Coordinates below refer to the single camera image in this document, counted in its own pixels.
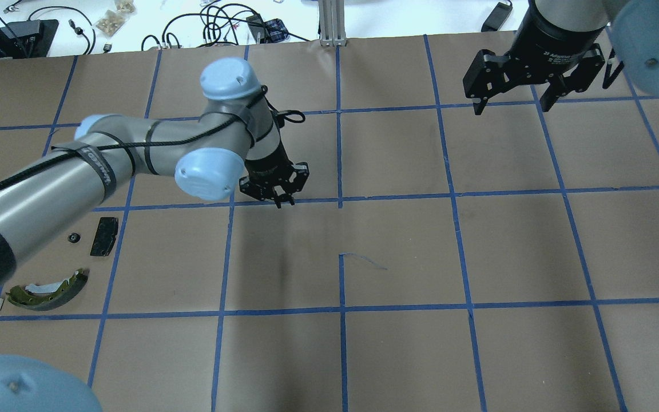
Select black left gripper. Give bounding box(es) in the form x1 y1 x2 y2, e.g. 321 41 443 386
240 146 309 209

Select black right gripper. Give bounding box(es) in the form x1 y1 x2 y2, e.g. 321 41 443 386
462 1 606 116

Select small black bearing gear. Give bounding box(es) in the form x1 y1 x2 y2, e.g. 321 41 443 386
66 232 81 244

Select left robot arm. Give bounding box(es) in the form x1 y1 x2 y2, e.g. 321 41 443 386
0 58 297 411

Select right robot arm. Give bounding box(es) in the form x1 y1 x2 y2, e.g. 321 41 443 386
462 1 659 115

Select pile of wooden pieces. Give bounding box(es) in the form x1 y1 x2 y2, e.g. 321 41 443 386
93 1 137 38

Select black power adapter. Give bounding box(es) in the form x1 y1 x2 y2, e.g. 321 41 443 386
480 1 513 32

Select black brake pad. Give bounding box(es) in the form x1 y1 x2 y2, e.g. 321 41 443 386
89 216 120 256

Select olive brake shoe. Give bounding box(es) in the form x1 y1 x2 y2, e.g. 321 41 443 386
6 268 89 311

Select aluminium frame post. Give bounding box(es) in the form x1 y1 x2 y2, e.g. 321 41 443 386
317 0 347 47

